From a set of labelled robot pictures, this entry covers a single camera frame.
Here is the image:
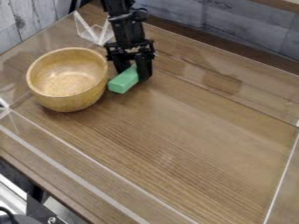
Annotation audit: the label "black cable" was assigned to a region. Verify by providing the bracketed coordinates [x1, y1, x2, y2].
[0, 206, 19, 224]

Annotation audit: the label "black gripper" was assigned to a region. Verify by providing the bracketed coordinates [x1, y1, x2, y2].
[100, 0, 155, 82]

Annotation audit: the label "wooden bowl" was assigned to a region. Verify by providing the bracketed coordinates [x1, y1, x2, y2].
[25, 47, 108, 112]

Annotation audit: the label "clear acrylic tray walls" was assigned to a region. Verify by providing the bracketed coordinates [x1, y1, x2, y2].
[0, 17, 299, 224]

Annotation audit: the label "green rectangular block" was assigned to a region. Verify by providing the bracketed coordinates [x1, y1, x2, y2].
[107, 66, 139, 94]

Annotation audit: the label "black metal bracket with screw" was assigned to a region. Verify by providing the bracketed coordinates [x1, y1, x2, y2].
[25, 195, 83, 224]

